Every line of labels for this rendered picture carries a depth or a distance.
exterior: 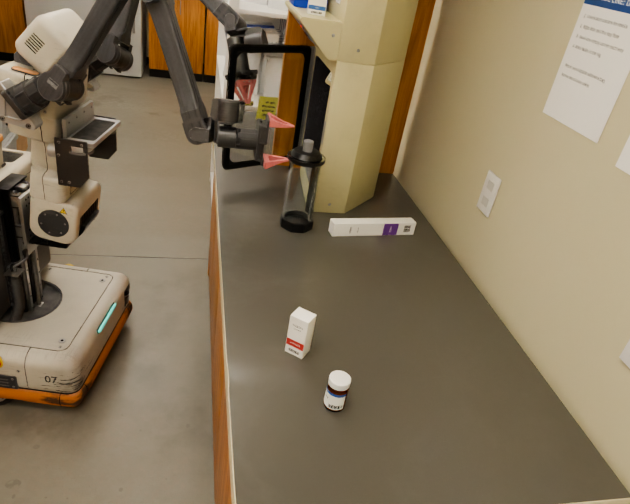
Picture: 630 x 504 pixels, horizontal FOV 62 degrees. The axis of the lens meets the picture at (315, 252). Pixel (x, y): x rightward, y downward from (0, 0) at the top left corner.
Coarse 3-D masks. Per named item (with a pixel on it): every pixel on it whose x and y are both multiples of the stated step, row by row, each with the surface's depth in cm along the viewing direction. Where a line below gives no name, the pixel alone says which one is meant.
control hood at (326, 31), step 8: (288, 8) 163; (296, 8) 152; (304, 8) 155; (296, 16) 147; (304, 16) 140; (312, 16) 143; (320, 16) 145; (328, 16) 148; (304, 24) 140; (312, 24) 140; (320, 24) 141; (328, 24) 141; (336, 24) 141; (312, 32) 141; (320, 32) 142; (328, 32) 142; (336, 32) 142; (320, 40) 143; (328, 40) 143; (336, 40) 143; (320, 48) 144; (328, 48) 144; (336, 48) 145; (328, 56) 145; (336, 56) 146
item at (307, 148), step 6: (306, 144) 146; (312, 144) 147; (294, 150) 148; (300, 150) 148; (306, 150) 147; (312, 150) 150; (318, 150) 150; (294, 156) 147; (300, 156) 146; (306, 156) 146; (312, 156) 146; (318, 156) 147
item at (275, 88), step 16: (240, 64) 160; (256, 64) 163; (272, 64) 167; (288, 64) 170; (240, 80) 162; (256, 80) 166; (272, 80) 170; (288, 80) 174; (240, 96) 165; (256, 96) 169; (272, 96) 173; (288, 96) 177; (256, 112) 172; (272, 112) 176; (288, 112) 180; (272, 128) 179; (288, 128) 184; (272, 144) 183; (288, 144) 187; (240, 160) 178
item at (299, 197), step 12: (324, 156) 151; (288, 168) 151; (300, 168) 147; (312, 168) 147; (288, 180) 151; (300, 180) 149; (312, 180) 149; (288, 192) 152; (300, 192) 150; (312, 192) 152; (288, 204) 154; (300, 204) 152; (312, 204) 154; (288, 216) 155; (300, 216) 154; (312, 216) 158
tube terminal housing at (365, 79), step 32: (352, 0) 139; (384, 0) 140; (416, 0) 154; (352, 32) 143; (384, 32) 146; (352, 64) 148; (384, 64) 154; (352, 96) 153; (384, 96) 162; (352, 128) 158; (384, 128) 172; (352, 160) 163; (320, 192) 167; (352, 192) 172
